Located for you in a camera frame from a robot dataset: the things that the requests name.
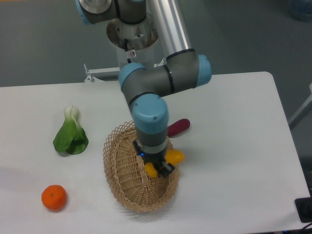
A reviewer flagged yellow mango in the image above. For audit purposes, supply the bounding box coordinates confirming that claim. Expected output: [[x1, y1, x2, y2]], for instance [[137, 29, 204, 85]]
[[144, 149, 185, 178]]

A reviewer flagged purple sweet potato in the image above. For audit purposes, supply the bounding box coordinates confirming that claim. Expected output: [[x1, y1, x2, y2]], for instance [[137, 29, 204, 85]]
[[167, 118, 191, 137]]

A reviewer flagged woven wicker basket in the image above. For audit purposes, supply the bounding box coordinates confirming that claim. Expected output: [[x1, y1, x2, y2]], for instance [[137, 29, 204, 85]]
[[103, 121, 179, 212]]

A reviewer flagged white metal table leg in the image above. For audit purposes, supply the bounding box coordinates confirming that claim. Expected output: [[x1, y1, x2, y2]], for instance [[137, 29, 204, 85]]
[[288, 84, 312, 131]]

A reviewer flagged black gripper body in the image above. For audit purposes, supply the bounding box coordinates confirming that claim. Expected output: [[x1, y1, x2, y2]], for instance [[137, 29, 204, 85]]
[[133, 139, 171, 168]]

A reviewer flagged black cable on pedestal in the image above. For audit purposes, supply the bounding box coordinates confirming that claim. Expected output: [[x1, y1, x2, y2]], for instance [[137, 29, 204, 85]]
[[124, 39, 134, 66]]

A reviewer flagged orange tangerine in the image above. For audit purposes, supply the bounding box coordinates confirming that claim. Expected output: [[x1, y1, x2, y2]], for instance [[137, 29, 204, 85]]
[[41, 185, 67, 212]]

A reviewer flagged green bok choy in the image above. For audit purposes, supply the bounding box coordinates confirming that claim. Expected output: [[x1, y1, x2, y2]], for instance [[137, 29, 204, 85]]
[[53, 105, 89, 155]]

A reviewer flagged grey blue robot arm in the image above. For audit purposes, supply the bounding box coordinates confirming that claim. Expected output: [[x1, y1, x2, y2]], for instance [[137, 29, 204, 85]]
[[76, 0, 212, 177]]

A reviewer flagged white metal mounting frame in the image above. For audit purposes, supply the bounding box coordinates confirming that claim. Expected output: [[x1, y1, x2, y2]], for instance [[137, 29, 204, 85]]
[[83, 57, 164, 82]]

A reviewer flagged black device at table edge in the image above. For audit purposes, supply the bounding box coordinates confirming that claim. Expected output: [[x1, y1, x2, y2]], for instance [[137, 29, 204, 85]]
[[294, 197, 312, 223]]

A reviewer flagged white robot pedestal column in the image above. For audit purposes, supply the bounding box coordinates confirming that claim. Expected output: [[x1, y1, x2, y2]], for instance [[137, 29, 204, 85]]
[[106, 13, 158, 61]]

